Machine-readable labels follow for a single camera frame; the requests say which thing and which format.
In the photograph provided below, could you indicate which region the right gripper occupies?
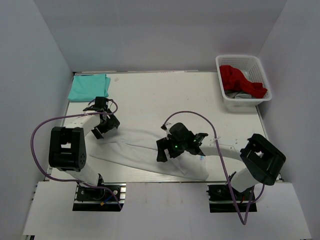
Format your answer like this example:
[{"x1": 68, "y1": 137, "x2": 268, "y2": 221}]
[{"x1": 157, "y1": 135, "x2": 187, "y2": 163}]

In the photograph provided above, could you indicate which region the white t-shirt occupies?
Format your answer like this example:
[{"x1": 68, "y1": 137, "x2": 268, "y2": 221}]
[{"x1": 89, "y1": 127, "x2": 209, "y2": 181}]

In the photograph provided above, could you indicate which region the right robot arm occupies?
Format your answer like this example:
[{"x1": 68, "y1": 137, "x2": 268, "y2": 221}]
[{"x1": 156, "y1": 122, "x2": 286, "y2": 200}]

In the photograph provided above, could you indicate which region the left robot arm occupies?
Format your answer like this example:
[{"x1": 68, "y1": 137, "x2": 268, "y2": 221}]
[{"x1": 48, "y1": 96, "x2": 120, "y2": 200}]

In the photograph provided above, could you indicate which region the folded teal t-shirt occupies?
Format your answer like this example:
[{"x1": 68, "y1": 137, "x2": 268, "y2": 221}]
[{"x1": 68, "y1": 74, "x2": 111, "y2": 102}]

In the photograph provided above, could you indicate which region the grey t-shirt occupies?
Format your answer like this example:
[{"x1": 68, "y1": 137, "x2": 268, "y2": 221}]
[{"x1": 224, "y1": 90, "x2": 252, "y2": 99}]

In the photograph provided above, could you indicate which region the red t-shirt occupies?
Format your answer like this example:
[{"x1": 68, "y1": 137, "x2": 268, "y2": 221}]
[{"x1": 219, "y1": 65, "x2": 268, "y2": 99}]

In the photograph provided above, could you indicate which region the white plastic basket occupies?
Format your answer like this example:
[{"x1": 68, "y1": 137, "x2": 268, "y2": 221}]
[{"x1": 215, "y1": 54, "x2": 272, "y2": 107}]

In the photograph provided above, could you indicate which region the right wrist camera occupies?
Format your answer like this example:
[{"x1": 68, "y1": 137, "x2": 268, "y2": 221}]
[{"x1": 193, "y1": 133, "x2": 208, "y2": 143}]

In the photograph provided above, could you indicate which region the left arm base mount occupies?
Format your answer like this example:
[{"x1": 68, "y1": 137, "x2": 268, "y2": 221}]
[{"x1": 72, "y1": 183, "x2": 126, "y2": 212}]

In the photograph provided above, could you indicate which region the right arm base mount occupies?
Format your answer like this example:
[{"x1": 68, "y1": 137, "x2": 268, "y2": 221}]
[{"x1": 206, "y1": 184, "x2": 252, "y2": 213}]

